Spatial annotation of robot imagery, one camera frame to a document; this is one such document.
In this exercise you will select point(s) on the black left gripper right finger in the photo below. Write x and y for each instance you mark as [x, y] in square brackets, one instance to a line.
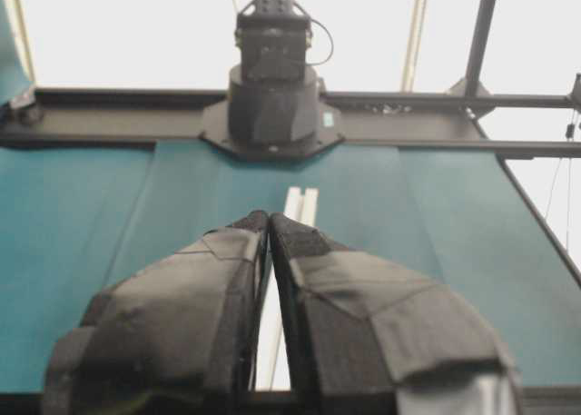
[370, 336]

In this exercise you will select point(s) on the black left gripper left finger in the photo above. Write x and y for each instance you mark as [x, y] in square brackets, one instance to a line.
[177, 337]

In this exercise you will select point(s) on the silver aluminium extrusion rail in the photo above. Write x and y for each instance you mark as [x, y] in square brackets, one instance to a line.
[272, 368]

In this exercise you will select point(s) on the teal table mat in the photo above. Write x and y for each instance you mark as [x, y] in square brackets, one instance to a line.
[76, 220]

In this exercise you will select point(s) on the black table frame rail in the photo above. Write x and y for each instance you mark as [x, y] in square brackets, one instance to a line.
[120, 118]

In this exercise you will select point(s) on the beige window frame post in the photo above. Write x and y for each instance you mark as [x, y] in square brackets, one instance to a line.
[413, 47]

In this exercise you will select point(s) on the black upright frame post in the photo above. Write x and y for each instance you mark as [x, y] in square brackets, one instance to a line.
[470, 85]

